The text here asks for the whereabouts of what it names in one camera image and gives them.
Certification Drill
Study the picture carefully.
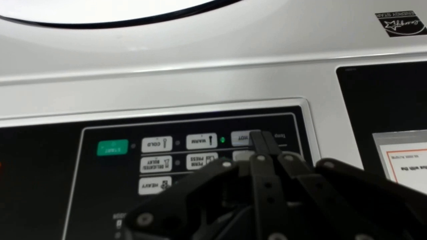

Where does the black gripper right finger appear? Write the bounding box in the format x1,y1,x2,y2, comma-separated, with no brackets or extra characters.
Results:
260,131,427,240

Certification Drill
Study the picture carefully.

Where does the white front-load washing machine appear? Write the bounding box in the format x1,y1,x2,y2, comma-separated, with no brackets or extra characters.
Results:
0,0,427,240

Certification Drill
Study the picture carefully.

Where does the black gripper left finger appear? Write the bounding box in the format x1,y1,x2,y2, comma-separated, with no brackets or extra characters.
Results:
124,130,285,240

